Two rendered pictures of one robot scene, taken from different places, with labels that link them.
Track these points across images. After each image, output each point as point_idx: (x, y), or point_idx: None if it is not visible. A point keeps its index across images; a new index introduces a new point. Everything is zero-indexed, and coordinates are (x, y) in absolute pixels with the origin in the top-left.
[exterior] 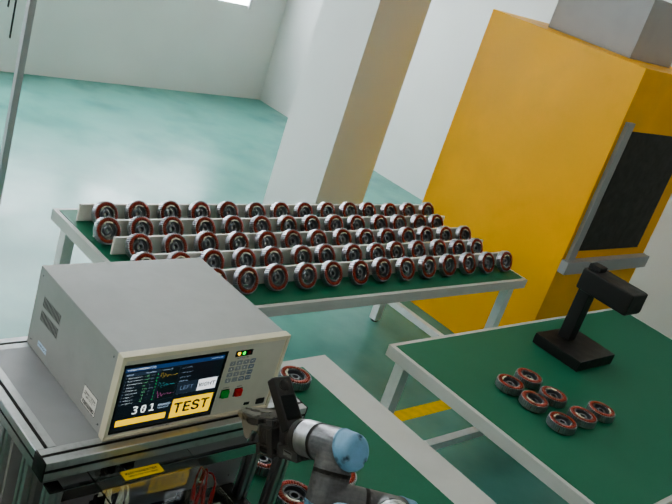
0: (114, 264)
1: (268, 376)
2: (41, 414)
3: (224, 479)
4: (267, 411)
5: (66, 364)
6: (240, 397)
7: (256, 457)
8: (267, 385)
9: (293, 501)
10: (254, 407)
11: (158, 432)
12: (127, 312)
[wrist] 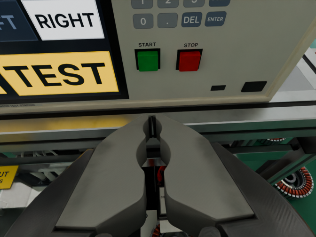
0: None
1: (289, 27)
2: None
3: (221, 141)
4: (193, 192)
5: None
6: (200, 74)
7: (251, 141)
8: (280, 54)
9: (285, 186)
10: (179, 124)
11: (16, 116)
12: None
